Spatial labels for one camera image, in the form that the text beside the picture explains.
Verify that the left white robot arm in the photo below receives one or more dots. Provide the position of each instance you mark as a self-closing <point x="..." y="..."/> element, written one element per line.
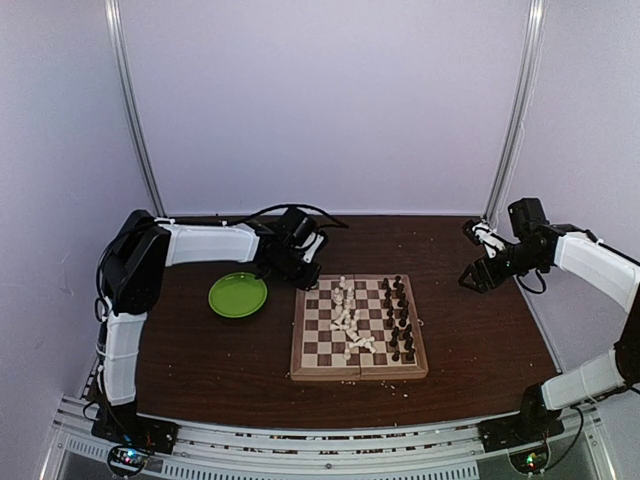
<point x="130" y="272"/>

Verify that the left aluminium frame post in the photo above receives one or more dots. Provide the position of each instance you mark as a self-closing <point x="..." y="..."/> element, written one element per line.
<point x="118" y="42"/>

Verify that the aluminium frame post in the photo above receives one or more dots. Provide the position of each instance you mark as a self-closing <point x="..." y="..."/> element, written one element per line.
<point x="523" y="96"/>
<point x="118" y="42"/>

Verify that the green plastic plate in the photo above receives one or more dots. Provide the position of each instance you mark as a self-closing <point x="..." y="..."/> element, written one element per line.
<point x="237" y="295"/>

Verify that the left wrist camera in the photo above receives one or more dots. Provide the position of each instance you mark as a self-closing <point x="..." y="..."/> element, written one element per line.
<point x="295" y="226"/>

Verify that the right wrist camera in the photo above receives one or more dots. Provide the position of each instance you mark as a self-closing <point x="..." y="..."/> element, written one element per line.
<point x="526" y="215"/>

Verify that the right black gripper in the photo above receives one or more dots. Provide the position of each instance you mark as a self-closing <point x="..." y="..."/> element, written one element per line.
<point x="478" y="268"/>

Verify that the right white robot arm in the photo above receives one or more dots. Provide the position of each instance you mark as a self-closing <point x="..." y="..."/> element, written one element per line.
<point x="590" y="317"/>

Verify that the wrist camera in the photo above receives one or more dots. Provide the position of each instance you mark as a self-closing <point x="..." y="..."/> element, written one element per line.
<point x="295" y="226"/>
<point x="526" y="215"/>

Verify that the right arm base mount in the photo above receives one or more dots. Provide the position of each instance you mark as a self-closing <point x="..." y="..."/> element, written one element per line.
<point x="509" y="432"/>

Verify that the right aluminium frame post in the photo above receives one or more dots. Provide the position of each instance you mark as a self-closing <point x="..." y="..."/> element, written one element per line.
<point x="523" y="96"/>

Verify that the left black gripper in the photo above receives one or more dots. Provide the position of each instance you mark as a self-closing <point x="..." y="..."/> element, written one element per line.
<point x="308" y="280"/>

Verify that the aluminium front rail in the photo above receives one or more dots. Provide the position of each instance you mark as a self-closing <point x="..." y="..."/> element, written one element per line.
<point x="446" y="450"/>

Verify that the wooden chess board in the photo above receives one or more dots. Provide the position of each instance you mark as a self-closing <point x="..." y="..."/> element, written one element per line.
<point x="355" y="327"/>

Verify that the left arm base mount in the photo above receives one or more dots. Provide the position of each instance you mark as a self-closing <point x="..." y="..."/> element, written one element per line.
<point x="156" y="436"/>

